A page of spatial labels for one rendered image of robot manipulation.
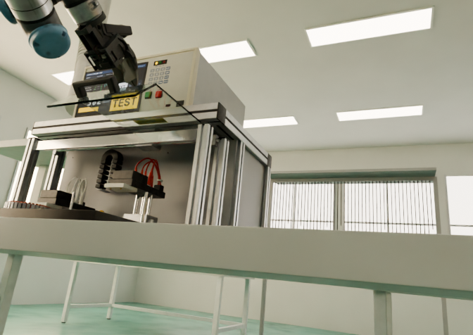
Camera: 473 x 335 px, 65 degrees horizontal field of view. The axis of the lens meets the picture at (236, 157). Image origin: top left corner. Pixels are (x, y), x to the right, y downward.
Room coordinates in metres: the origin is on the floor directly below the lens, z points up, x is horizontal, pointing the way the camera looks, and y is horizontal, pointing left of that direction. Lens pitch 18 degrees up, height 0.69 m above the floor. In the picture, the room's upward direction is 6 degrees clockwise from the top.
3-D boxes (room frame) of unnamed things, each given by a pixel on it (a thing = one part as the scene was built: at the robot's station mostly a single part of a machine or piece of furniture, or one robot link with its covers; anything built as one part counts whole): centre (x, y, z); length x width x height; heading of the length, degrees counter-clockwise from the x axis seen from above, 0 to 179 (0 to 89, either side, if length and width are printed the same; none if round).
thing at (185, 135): (1.01, 0.37, 1.03); 0.62 x 0.01 x 0.03; 65
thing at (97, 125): (1.21, 0.27, 1.09); 0.68 x 0.44 x 0.05; 65
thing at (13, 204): (0.97, 0.52, 0.80); 0.11 x 0.11 x 0.04
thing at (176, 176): (1.15, 0.30, 0.92); 0.66 x 0.01 x 0.30; 65
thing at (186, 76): (1.21, 0.26, 1.22); 0.44 x 0.39 x 0.20; 65
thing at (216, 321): (4.78, 0.78, 0.37); 2.10 x 0.90 x 0.75; 65
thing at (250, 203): (1.15, -0.05, 0.91); 0.28 x 0.03 x 0.32; 155
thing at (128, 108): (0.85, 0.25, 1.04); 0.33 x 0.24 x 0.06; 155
